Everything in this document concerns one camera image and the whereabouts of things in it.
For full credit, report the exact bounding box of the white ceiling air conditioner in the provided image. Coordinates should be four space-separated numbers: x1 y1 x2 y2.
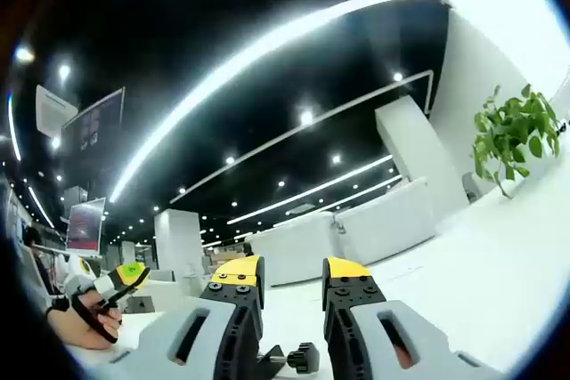
35 85 79 137

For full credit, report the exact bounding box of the black fixed fixture clamp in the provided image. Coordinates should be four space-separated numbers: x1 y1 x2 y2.
254 342 321 380

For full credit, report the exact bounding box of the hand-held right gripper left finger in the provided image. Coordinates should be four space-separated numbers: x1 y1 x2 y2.
86 255 267 380

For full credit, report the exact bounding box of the long white ceiling light strip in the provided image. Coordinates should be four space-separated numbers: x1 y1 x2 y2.
109 0 437 204

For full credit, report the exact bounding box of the white desk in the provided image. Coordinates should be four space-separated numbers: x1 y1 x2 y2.
61 161 570 380

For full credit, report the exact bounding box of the green potted plant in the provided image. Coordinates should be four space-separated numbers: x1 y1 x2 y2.
471 84 563 199

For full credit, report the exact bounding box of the person's left hand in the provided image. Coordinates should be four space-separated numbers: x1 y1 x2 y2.
66 293 124 350

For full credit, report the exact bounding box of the white square pillar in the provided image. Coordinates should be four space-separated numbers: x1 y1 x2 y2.
154 209 204 275
375 95 469 208

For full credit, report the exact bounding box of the dark hanging monitor screen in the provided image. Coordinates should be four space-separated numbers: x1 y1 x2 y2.
61 87 126 155

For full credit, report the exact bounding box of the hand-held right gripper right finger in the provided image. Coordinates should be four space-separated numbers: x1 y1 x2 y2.
322 256 504 380

